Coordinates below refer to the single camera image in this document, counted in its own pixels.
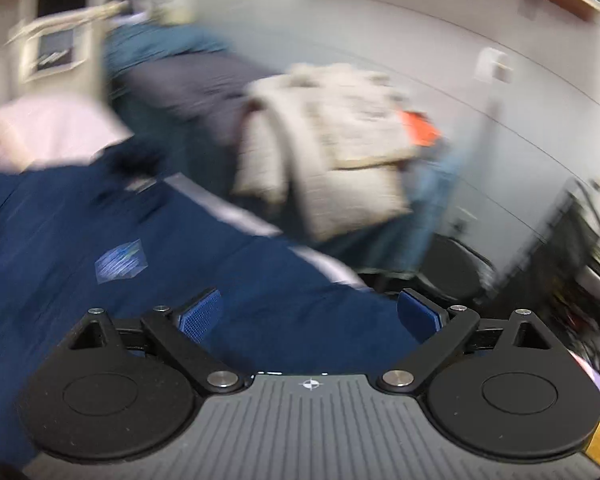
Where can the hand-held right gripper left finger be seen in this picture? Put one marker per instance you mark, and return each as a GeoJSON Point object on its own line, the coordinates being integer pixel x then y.
{"type": "Point", "coordinates": [200, 316]}

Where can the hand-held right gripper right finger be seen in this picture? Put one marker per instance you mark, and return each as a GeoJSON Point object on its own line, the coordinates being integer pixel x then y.
{"type": "Point", "coordinates": [419, 316]}

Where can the navy blue pants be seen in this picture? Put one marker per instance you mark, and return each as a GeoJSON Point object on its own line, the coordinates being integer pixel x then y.
{"type": "Point", "coordinates": [230, 285]}

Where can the black chair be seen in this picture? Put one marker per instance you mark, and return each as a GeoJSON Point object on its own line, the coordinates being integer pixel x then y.
{"type": "Point", "coordinates": [455, 270]}

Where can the light blue denim cloth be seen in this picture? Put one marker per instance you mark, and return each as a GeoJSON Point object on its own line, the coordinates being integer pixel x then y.
{"type": "Point", "coordinates": [430, 200]}

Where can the dark cluttered rack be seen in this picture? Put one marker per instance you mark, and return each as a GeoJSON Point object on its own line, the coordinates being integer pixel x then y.
{"type": "Point", "coordinates": [570, 270]}

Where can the orange cloth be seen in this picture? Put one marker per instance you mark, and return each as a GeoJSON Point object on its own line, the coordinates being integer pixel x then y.
{"type": "Point", "coordinates": [420, 127]}

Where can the beige quilt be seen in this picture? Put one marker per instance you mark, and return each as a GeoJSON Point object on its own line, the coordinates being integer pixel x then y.
{"type": "Point", "coordinates": [330, 125]}

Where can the grey bed sheet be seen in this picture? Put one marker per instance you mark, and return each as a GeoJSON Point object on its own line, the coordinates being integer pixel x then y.
{"type": "Point", "coordinates": [195, 85]}

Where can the teal pillow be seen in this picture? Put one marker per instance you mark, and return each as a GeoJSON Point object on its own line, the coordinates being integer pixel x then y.
{"type": "Point", "coordinates": [155, 45]}

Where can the white machine with control panel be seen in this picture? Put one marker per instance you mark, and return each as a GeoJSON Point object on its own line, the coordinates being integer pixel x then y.
{"type": "Point", "coordinates": [55, 45]}

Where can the white wall conduit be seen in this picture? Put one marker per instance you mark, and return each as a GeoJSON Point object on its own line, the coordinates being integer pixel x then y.
{"type": "Point", "coordinates": [492, 170]}

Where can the white wall box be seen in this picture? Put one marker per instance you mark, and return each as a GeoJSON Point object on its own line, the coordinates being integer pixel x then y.
{"type": "Point", "coordinates": [494, 64]}

